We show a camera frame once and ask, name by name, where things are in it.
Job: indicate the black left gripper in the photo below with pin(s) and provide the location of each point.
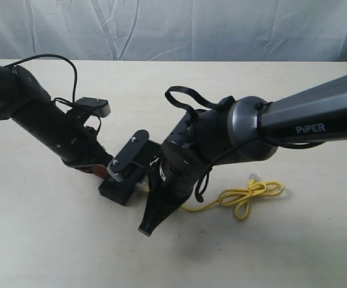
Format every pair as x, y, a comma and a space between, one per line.
82, 150

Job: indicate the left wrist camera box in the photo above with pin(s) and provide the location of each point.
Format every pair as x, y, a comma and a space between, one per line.
96, 106

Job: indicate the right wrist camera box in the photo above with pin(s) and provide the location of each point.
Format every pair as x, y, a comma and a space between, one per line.
126, 156

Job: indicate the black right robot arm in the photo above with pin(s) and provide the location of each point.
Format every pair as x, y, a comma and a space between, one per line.
236, 131

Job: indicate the grey wrinkled backdrop cloth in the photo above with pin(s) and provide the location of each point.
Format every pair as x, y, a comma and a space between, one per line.
175, 30

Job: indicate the black rectangular box device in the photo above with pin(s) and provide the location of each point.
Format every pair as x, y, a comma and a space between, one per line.
120, 192

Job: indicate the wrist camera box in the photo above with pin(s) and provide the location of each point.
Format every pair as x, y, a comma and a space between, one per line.
96, 106
126, 156

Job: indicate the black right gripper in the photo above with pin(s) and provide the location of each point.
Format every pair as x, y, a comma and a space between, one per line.
170, 185

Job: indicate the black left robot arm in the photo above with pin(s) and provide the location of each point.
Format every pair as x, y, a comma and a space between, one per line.
56, 123

